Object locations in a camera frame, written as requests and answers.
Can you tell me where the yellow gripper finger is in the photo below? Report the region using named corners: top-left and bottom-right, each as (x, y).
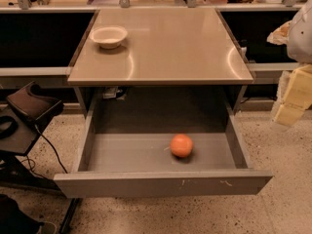
top-left (267, 21), bottom-right (291, 45)
top-left (272, 64), bottom-right (312, 127)

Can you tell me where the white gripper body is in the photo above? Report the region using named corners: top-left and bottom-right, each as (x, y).
top-left (287, 0), bottom-right (312, 63)

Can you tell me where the orange fruit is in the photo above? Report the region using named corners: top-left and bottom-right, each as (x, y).
top-left (170, 134), bottom-right (193, 158)

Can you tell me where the steel counter cabinet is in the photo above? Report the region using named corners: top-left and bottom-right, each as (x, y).
top-left (66, 7), bottom-right (255, 115)

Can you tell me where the grey open top drawer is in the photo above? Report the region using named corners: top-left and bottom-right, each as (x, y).
top-left (55, 95), bottom-right (273, 198)

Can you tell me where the white paper bowl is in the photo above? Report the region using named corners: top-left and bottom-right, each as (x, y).
top-left (89, 26), bottom-right (128, 50)

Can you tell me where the black headset on stand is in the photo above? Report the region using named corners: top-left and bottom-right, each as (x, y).
top-left (6, 82), bottom-right (63, 132)

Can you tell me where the right grey shelf rail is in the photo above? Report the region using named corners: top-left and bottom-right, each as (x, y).
top-left (247, 62), bottom-right (298, 85)

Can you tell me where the grey shelf rail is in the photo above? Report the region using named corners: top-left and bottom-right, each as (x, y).
top-left (247, 62), bottom-right (298, 85)
top-left (0, 67), bottom-right (71, 89)

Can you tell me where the left grey shelf rail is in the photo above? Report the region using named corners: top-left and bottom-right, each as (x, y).
top-left (0, 67), bottom-right (71, 89)

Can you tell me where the black power cable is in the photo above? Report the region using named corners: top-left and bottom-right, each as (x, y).
top-left (20, 124), bottom-right (69, 180)

